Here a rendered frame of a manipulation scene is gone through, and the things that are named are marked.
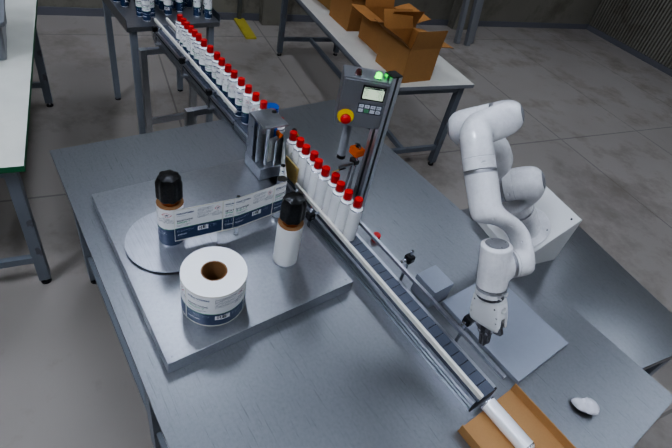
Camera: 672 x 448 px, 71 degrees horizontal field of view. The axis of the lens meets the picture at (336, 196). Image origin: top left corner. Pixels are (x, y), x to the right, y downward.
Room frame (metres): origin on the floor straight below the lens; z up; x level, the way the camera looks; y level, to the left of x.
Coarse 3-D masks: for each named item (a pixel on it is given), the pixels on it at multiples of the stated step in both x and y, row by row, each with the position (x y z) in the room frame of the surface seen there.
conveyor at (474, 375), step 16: (352, 256) 1.25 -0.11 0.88; (368, 256) 1.27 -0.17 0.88; (368, 272) 1.19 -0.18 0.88; (384, 272) 1.20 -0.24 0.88; (400, 288) 1.15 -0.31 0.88; (416, 304) 1.09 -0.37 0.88; (432, 320) 1.04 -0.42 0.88; (432, 336) 0.97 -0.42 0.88; (448, 352) 0.93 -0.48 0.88; (448, 368) 0.87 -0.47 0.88; (464, 368) 0.88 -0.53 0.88; (464, 384) 0.83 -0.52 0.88; (480, 384) 0.84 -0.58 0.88; (480, 400) 0.79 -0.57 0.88
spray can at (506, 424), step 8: (488, 400) 0.79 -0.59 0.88; (496, 400) 0.80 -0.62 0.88; (488, 408) 0.77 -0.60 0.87; (496, 408) 0.77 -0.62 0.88; (488, 416) 0.76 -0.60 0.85; (496, 416) 0.75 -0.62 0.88; (504, 416) 0.75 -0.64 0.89; (496, 424) 0.73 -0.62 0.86; (504, 424) 0.73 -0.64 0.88; (512, 424) 0.73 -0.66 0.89; (504, 432) 0.71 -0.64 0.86; (512, 432) 0.71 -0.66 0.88; (520, 432) 0.71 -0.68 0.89; (512, 440) 0.69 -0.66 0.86; (520, 440) 0.69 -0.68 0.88; (528, 440) 0.69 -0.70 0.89
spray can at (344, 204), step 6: (348, 192) 1.36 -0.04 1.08; (342, 198) 1.37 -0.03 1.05; (348, 198) 1.36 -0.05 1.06; (342, 204) 1.35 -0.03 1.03; (348, 204) 1.35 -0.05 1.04; (342, 210) 1.35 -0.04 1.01; (348, 210) 1.35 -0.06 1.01; (336, 216) 1.36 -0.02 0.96; (342, 216) 1.35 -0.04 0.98; (336, 222) 1.35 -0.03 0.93; (342, 222) 1.35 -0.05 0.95; (342, 228) 1.35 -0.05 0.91
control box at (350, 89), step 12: (348, 72) 1.52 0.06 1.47; (372, 72) 1.56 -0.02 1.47; (384, 72) 1.58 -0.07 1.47; (348, 84) 1.48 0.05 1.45; (360, 84) 1.49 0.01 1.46; (372, 84) 1.49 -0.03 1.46; (384, 84) 1.50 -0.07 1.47; (348, 96) 1.48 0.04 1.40; (360, 96) 1.49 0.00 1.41; (336, 108) 1.50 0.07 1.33; (348, 108) 1.48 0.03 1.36; (336, 120) 1.48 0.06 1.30; (360, 120) 1.49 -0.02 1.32; (372, 120) 1.50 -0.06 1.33
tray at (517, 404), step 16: (512, 400) 0.84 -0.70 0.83; (528, 400) 0.83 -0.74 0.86; (480, 416) 0.76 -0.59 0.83; (512, 416) 0.79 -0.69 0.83; (528, 416) 0.80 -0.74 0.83; (544, 416) 0.79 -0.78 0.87; (464, 432) 0.69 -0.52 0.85; (480, 432) 0.71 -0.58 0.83; (496, 432) 0.72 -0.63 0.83; (528, 432) 0.75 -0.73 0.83; (544, 432) 0.76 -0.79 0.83; (560, 432) 0.75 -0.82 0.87
